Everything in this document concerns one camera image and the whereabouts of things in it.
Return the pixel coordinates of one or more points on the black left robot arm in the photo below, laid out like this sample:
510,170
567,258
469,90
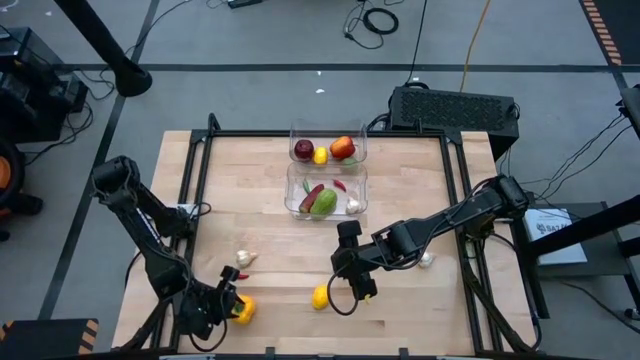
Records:
150,235

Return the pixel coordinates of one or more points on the black metal stand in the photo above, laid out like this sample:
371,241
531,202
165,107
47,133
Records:
600,220

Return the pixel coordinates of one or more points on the white printed paper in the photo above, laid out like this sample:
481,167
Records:
560,245

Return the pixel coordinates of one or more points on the dark red apple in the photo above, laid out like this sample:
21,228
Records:
303,150

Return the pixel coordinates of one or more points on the large clear plastic bin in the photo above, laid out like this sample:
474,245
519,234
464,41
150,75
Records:
322,176

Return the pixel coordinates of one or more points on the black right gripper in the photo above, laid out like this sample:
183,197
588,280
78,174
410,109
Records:
355,262

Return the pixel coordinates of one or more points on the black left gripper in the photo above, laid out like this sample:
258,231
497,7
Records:
205,310

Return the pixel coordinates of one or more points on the red orange apple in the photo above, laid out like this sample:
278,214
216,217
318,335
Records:
342,147

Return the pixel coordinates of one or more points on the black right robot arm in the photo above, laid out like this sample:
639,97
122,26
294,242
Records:
450,215

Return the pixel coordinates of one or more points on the yellow bell pepper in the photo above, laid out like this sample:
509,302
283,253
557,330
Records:
246,310

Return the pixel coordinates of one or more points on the silver metal bracket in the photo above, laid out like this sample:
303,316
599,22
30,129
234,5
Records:
186,207

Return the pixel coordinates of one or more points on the green chayote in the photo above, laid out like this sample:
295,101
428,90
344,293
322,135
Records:
324,204

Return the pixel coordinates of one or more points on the small red chili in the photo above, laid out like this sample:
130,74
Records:
244,276
340,185

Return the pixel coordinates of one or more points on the white garlic bulb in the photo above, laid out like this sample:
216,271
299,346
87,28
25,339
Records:
244,258
353,206
427,260

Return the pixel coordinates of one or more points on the small yellow lemon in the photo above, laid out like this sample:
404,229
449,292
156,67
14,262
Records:
320,156

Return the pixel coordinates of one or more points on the black metal table frame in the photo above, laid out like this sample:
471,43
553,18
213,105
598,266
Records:
240,133

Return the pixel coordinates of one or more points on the small clear plastic bin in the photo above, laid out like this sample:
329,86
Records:
322,136

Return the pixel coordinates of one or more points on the long red pepper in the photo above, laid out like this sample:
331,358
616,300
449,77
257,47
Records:
312,195

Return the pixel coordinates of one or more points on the black pole stand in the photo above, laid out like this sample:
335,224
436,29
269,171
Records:
131,77

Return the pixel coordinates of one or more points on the small green lime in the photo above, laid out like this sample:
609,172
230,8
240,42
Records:
350,161

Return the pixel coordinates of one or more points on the small green chili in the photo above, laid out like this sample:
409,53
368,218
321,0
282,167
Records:
306,186

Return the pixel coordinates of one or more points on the large yellow lemon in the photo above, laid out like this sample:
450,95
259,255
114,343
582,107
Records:
320,298

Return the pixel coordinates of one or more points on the black perforated computer case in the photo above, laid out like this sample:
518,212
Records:
450,110

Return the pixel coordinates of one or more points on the black mat orange stripes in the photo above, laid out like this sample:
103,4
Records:
45,340
625,25

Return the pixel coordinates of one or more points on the black equipment rack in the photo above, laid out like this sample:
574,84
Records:
30,100

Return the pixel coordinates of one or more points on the black and orange machine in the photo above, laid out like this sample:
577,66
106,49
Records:
4,172

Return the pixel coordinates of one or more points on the black power strip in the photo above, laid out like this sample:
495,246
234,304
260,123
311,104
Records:
245,3

